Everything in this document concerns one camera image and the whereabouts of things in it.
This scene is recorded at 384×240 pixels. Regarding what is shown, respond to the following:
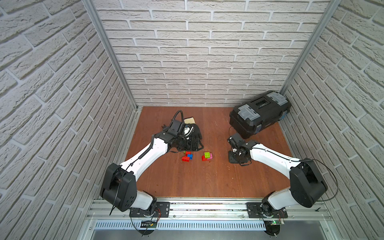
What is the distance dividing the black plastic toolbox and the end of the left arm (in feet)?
1.26

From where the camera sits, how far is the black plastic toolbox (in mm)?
933

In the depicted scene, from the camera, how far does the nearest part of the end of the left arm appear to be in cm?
60
